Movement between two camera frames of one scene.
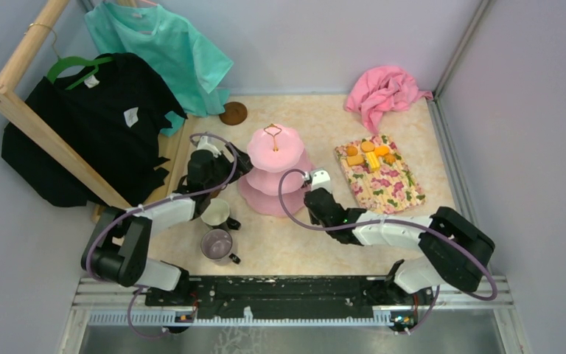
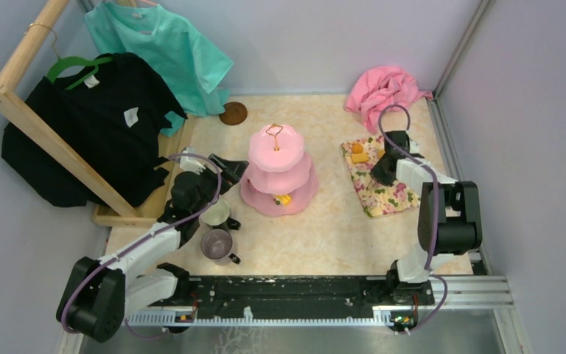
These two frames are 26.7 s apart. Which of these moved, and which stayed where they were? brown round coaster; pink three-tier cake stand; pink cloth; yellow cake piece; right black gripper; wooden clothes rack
Moved: yellow cake piece; right black gripper
Stayed: pink cloth; pink three-tier cake stand; wooden clothes rack; brown round coaster
